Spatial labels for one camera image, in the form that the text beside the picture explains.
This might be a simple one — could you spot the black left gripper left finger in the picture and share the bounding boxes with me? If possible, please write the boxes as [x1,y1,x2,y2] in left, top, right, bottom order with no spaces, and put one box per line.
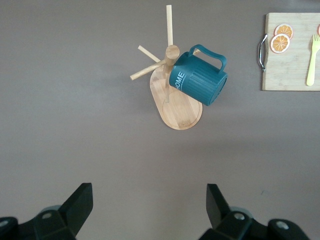
[0,182,94,240]

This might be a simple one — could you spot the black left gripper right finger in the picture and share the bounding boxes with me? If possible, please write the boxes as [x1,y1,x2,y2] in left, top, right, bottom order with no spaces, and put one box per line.
[199,183,310,240]

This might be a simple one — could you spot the teal mug yellow inside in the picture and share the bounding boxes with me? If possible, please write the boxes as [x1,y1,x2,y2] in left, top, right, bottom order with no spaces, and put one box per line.
[168,44,229,107]

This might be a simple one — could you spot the yellow plastic fork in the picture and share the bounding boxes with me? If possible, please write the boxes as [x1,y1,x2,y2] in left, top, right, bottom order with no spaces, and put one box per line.
[306,33,320,87]

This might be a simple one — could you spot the wooden mug rack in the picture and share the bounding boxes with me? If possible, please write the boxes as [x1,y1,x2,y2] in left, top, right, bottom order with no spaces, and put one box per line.
[129,4,204,131]

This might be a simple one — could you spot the metal cutting board handle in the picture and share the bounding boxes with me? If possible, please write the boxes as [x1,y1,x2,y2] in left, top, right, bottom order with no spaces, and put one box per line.
[257,33,269,73]

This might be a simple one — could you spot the bamboo cutting board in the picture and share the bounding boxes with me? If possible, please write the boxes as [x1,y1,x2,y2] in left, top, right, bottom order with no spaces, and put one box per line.
[261,12,320,92]

